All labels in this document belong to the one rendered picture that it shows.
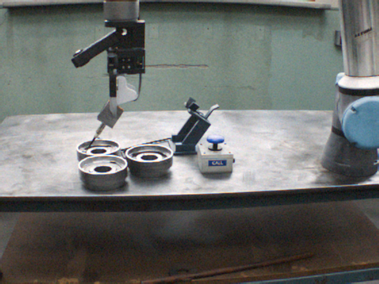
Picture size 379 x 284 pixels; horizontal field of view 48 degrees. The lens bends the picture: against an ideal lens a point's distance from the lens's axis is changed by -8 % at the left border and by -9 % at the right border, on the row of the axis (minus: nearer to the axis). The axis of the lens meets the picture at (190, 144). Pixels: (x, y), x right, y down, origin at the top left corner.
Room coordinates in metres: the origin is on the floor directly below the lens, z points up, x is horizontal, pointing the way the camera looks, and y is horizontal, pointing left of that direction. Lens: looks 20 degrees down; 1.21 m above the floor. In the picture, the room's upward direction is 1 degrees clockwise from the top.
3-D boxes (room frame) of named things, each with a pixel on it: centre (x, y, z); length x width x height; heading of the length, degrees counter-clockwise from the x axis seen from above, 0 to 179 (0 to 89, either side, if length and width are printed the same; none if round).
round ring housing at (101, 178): (0.88, 0.18, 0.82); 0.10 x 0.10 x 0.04
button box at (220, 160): (0.98, -0.06, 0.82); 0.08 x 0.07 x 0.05; 97
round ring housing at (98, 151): (0.99, 0.21, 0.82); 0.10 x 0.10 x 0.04
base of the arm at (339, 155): (1.00, -0.40, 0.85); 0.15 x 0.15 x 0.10
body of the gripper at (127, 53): (0.98, 0.15, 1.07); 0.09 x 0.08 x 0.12; 100
